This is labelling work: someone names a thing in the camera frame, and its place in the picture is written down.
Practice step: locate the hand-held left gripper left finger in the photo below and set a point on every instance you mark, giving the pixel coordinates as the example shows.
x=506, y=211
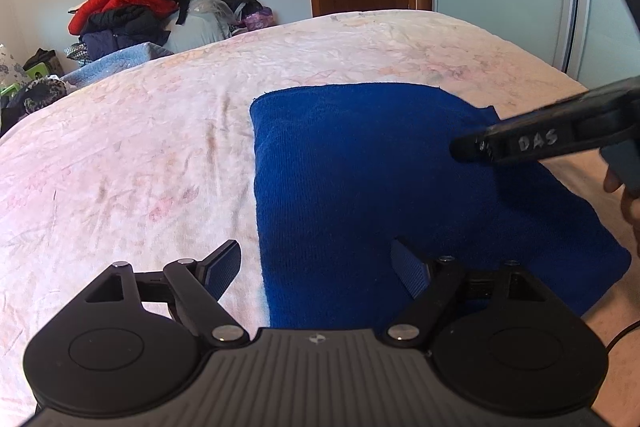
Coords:
x=222, y=269

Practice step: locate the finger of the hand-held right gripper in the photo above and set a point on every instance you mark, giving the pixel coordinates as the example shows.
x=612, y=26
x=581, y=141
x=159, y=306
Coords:
x=472, y=149

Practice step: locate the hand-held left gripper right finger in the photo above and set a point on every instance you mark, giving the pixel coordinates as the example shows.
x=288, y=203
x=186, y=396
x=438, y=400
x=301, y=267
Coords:
x=407, y=269

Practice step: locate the blue knit sweater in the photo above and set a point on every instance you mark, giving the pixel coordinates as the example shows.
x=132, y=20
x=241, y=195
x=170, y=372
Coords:
x=360, y=187

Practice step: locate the person's right hand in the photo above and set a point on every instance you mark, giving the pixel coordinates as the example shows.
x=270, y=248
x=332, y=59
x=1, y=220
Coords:
x=614, y=182

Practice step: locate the pink bed blanket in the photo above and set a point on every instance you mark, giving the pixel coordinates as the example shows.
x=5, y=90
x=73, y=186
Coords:
x=125, y=167

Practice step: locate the light blue towel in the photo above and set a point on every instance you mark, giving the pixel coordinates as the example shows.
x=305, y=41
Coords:
x=125, y=59

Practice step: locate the clear plastic bag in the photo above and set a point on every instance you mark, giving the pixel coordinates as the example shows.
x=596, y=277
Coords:
x=200, y=24

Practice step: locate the purple bag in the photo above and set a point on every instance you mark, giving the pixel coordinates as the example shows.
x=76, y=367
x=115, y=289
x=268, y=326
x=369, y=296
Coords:
x=259, y=18

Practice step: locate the navy garment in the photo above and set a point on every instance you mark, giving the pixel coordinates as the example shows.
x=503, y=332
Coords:
x=115, y=42

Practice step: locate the black puffy jacket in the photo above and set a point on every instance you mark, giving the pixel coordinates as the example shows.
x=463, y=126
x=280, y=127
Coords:
x=125, y=19

